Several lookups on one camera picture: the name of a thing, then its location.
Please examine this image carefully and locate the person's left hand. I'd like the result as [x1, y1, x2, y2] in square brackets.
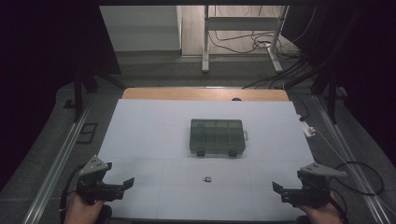
[64, 191, 106, 224]

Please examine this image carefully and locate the right hand-held gripper black cable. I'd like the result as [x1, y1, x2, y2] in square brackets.
[329, 186, 349, 220]

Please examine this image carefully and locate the hand-held gripper black cable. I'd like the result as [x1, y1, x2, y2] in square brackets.
[329, 186, 349, 220]
[59, 163, 88, 224]

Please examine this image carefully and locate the left hand-held gripper black cable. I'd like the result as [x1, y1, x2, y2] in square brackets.
[59, 163, 88, 224]

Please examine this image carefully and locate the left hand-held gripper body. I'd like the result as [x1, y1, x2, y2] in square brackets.
[76, 155, 125, 205]

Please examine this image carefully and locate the thin white cable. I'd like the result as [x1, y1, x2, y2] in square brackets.
[313, 126, 396, 217]

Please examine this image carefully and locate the looped black cable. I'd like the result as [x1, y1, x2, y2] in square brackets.
[325, 161, 385, 197]

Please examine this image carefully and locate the bundle of black cables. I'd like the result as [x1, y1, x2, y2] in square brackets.
[242, 58, 329, 91]

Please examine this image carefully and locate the tangle of floor cables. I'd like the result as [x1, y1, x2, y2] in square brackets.
[207, 5, 318, 61]

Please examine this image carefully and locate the white cabinet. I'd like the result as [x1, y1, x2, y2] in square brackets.
[99, 5, 183, 52]

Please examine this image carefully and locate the aluminium floor rail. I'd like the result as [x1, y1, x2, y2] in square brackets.
[21, 102, 94, 224]
[312, 94, 396, 224]

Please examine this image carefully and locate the black metal stand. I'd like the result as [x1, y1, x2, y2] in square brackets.
[72, 69, 126, 123]
[310, 60, 347, 125]

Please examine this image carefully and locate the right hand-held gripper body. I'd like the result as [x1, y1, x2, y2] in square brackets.
[280, 162, 348, 209]

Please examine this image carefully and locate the grey plastic compartment box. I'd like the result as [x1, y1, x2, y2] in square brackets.
[189, 118, 249, 158]

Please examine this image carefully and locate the white metal desk frame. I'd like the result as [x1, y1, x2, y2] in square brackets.
[201, 5, 289, 75]

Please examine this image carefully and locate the white table mat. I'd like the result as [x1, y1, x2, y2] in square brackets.
[97, 98, 316, 222]

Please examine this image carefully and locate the person's right hand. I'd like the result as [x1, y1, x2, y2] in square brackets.
[295, 190, 347, 224]

